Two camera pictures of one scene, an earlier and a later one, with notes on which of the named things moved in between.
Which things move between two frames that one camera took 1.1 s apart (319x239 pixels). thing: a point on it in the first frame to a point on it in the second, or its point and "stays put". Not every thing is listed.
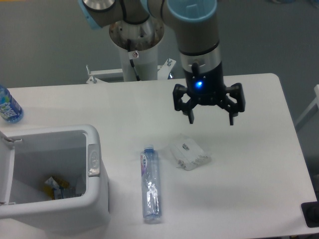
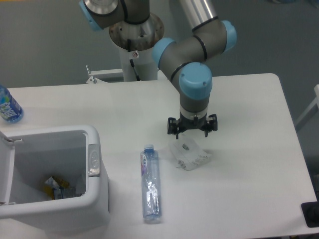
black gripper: x=209 y=89 to x=186 y=123
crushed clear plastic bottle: x=151 y=204 stays put
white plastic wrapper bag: x=189 y=154 stays put
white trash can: x=29 y=156 stays put
